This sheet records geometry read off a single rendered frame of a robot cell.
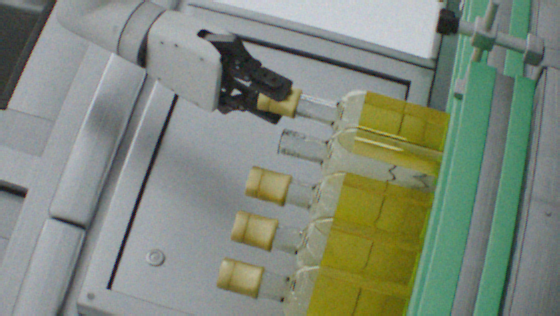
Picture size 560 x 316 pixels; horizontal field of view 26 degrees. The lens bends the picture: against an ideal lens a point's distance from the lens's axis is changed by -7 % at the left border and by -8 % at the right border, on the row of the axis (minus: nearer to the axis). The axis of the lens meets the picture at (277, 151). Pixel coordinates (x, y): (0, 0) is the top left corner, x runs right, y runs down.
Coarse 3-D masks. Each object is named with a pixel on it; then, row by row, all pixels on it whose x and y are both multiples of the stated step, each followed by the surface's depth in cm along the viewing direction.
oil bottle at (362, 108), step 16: (352, 96) 143; (368, 96) 143; (384, 96) 144; (336, 112) 143; (352, 112) 142; (368, 112) 142; (384, 112) 142; (400, 112) 143; (416, 112) 143; (432, 112) 143; (336, 128) 143; (368, 128) 141; (384, 128) 141; (400, 128) 141; (416, 128) 142; (432, 128) 142; (448, 128) 142; (432, 144) 141
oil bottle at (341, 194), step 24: (312, 192) 137; (336, 192) 135; (360, 192) 136; (384, 192) 136; (408, 192) 136; (312, 216) 137; (336, 216) 135; (360, 216) 134; (384, 216) 134; (408, 216) 135
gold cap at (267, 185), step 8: (256, 168) 137; (248, 176) 137; (256, 176) 137; (264, 176) 137; (272, 176) 137; (280, 176) 137; (288, 176) 137; (248, 184) 137; (256, 184) 137; (264, 184) 136; (272, 184) 136; (280, 184) 136; (288, 184) 136; (248, 192) 137; (256, 192) 137; (264, 192) 137; (272, 192) 137; (280, 192) 136; (264, 200) 137; (272, 200) 137; (280, 200) 137
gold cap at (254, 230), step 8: (240, 216) 134; (248, 216) 134; (256, 216) 134; (240, 224) 133; (248, 224) 133; (256, 224) 133; (264, 224) 133; (272, 224) 134; (232, 232) 134; (240, 232) 133; (248, 232) 133; (256, 232) 133; (264, 232) 133; (272, 232) 133; (232, 240) 134; (240, 240) 134; (248, 240) 134; (256, 240) 133; (264, 240) 133; (272, 240) 133; (264, 248) 134
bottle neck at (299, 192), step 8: (296, 184) 137; (304, 184) 137; (312, 184) 137; (288, 192) 137; (296, 192) 137; (304, 192) 137; (288, 200) 137; (296, 200) 137; (304, 200) 137; (304, 208) 137
